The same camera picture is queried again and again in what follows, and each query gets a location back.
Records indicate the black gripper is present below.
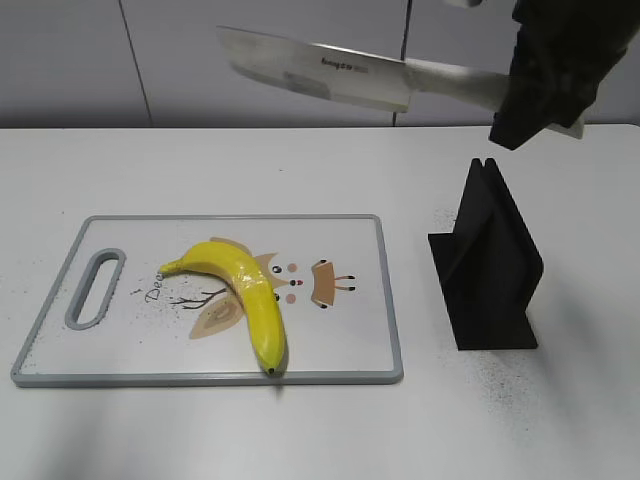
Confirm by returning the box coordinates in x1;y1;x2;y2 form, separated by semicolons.
489;1;633;150

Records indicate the white-handled cleaver knife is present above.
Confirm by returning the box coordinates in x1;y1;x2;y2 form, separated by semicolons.
215;25;586;140

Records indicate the yellow plastic banana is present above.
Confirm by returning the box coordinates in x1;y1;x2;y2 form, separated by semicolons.
158;241;287;375

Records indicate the black knife stand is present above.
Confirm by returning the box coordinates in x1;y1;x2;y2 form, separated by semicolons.
428;158;544;350

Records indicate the white grey-rimmed cutting board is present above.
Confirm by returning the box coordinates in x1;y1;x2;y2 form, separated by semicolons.
11;214;403;388

